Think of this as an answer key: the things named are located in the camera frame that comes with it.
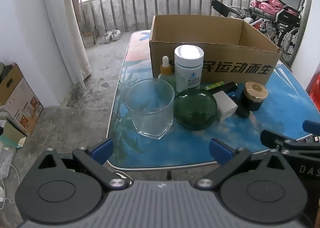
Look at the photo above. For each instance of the pink cloth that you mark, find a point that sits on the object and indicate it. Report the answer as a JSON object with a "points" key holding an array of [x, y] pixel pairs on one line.
{"points": [[267, 3]]}

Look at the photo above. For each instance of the black jar with gold lid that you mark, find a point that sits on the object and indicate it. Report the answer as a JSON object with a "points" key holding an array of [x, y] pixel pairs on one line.
{"points": [[255, 93]]}

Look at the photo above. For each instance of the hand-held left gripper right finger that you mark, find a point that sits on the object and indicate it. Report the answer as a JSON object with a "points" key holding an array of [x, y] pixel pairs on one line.
{"points": [[220, 149]]}

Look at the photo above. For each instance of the white curtain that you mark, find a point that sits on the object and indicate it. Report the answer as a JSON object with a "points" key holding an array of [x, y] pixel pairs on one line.
{"points": [[77, 50]]}

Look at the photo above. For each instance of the black cylindrical tube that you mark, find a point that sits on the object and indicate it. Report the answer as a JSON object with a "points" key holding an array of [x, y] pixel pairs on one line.
{"points": [[228, 87]]}

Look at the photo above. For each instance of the green dropper bottle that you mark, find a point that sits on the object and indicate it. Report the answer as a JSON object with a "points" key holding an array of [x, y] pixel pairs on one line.
{"points": [[166, 69]]}

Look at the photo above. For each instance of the green lip balm tube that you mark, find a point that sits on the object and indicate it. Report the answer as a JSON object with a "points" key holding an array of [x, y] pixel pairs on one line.
{"points": [[215, 85]]}

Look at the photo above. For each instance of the red bag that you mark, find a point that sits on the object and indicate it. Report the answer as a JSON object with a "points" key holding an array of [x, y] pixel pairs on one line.
{"points": [[315, 90]]}

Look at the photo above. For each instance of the white plastic bag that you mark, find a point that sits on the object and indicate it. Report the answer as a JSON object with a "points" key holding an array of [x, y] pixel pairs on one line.
{"points": [[6, 158]]}

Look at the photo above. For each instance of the brown wooden board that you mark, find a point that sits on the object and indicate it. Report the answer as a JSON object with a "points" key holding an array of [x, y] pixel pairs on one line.
{"points": [[75, 2]]}

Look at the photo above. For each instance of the light green carton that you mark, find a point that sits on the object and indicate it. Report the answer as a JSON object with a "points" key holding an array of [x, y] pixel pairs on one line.
{"points": [[11, 135]]}

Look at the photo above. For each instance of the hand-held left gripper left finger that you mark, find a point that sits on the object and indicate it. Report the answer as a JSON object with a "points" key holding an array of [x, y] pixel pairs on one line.
{"points": [[103, 149]]}

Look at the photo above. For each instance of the brown cardboard box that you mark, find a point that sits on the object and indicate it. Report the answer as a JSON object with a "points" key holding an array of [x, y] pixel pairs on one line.
{"points": [[225, 68]]}

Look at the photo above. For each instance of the white plastic bottle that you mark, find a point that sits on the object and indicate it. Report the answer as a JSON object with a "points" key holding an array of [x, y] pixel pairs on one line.
{"points": [[187, 73]]}

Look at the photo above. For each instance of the clear glass cup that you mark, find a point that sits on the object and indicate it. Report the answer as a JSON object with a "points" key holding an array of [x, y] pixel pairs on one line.
{"points": [[150, 123]]}

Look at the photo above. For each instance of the green glass bowl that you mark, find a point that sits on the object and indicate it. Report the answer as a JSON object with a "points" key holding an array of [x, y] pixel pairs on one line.
{"points": [[195, 110]]}

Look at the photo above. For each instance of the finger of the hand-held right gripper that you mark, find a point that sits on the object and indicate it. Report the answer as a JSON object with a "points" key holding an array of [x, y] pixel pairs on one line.
{"points": [[280, 140], [311, 126]]}

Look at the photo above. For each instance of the black wheelchair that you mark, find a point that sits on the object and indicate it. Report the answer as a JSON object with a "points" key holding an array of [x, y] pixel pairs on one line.
{"points": [[291, 15]]}

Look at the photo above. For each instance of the dark folded frame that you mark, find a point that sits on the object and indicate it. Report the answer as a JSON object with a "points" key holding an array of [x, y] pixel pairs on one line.
{"points": [[90, 35]]}

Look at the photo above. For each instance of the printed appliance carton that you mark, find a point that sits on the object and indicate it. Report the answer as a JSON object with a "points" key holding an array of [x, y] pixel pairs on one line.
{"points": [[22, 98]]}

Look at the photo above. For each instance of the white charger cube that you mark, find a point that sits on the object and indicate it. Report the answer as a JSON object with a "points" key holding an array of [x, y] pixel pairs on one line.
{"points": [[225, 108]]}

